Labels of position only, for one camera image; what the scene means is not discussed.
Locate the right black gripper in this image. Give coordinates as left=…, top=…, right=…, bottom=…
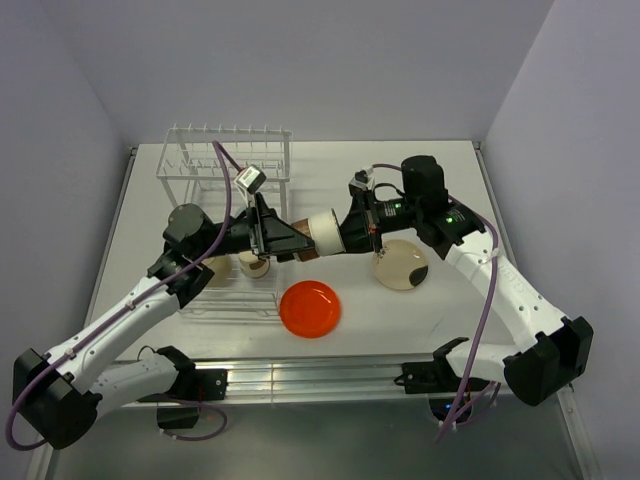
left=324, top=186, right=422, bottom=254

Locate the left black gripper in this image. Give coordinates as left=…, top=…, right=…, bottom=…
left=194, top=193, right=318, bottom=263

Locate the steel cup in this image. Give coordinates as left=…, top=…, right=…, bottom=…
left=237, top=251, right=270, bottom=279
left=291, top=209, right=345, bottom=262

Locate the beige plate with black spot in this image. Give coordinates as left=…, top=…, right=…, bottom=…
left=371, top=239, right=429, bottom=291

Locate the orange plastic plate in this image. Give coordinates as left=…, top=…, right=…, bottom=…
left=279, top=280, right=342, bottom=339

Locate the floral ceramic bowl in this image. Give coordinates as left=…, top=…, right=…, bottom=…
left=202, top=256, right=232, bottom=288

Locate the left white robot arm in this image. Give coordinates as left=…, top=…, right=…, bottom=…
left=5, top=193, right=317, bottom=451

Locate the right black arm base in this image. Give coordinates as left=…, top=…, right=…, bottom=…
left=393, top=337, right=469, bottom=394

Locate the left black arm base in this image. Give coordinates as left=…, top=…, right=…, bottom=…
left=156, top=369, right=228, bottom=442

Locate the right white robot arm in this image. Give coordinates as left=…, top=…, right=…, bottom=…
left=339, top=155, right=594, bottom=406

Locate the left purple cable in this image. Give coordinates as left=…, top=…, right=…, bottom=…
left=5, top=139, right=254, bottom=451

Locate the white wire dish rack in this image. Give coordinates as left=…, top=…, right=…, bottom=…
left=155, top=122, right=294, bottom=324

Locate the aluminium table rail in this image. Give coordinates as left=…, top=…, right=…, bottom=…
left=119, top=352, right=574, bottom=411

